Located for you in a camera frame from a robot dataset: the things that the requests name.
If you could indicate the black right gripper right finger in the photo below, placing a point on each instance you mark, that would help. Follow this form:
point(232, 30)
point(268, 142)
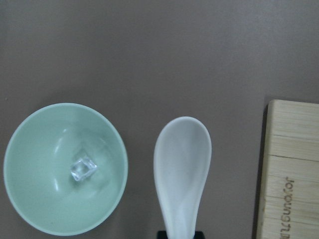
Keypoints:
point(199, 235)

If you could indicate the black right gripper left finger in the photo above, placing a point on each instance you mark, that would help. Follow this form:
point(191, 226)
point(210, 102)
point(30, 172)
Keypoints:
point(162, 235)

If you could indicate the white ceramic spoon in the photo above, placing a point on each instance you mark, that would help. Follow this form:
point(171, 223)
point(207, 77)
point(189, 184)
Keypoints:
point(182, 157)

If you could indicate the clear ice cube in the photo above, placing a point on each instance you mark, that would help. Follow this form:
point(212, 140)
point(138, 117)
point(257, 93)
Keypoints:
point(83, 168)

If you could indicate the green ceramic bowl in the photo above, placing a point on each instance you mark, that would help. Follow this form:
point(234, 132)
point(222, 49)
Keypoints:
point(37, 166)

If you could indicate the bamboo cutting board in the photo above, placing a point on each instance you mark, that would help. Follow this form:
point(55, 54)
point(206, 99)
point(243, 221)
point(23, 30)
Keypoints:
point(289, 194)

